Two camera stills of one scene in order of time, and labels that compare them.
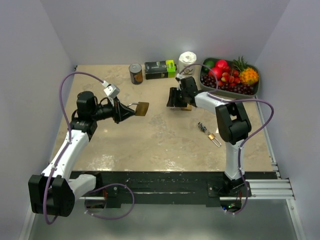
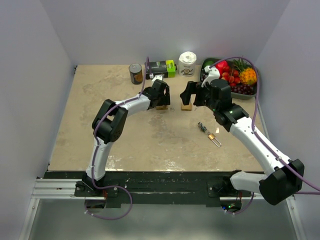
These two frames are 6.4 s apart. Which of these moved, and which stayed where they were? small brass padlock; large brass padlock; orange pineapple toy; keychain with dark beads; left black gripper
Moved: left black gripper
Stayed: large brass padlock; small brass padlock; keychain with dark beads; orange pineapple toy
